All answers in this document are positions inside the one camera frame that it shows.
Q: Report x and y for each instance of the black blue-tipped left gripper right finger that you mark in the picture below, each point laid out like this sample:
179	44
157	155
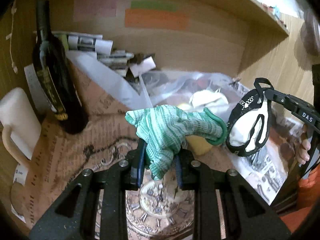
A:
286	100

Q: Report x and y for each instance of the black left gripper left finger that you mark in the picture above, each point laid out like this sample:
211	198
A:
73	214

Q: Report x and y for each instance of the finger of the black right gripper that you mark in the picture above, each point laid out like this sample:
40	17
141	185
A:
246	215

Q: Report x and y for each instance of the yellow sponge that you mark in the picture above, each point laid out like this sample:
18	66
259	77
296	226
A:
198	145

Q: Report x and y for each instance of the green striped knit glove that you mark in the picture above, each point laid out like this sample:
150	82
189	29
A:
165	128

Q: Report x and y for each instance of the yellow white plush ball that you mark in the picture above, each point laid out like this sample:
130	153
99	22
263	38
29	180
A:
185	107

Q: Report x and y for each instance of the person's right hand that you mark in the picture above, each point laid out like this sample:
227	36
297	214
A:
302	155

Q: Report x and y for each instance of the vintage clock print mat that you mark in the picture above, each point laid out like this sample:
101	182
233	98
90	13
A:
102	194

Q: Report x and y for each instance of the clear plastic storage box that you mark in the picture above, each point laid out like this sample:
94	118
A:
166	87

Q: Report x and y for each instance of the cream ceramic mug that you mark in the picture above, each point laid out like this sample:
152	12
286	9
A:
21	128

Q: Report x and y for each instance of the dark wine bottle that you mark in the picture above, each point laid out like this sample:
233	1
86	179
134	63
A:
52	70

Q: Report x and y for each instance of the white plastic sheet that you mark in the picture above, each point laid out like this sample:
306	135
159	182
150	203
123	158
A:
110	81

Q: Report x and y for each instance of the rolled newspapers pile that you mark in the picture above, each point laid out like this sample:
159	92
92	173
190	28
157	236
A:
128	65

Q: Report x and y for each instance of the orange paper note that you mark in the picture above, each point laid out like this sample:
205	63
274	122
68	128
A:
156	19

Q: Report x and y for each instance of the green paper note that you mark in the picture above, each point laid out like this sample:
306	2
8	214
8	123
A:
153	5

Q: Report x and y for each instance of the pink paper note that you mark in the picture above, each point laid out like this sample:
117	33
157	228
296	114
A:
90	9

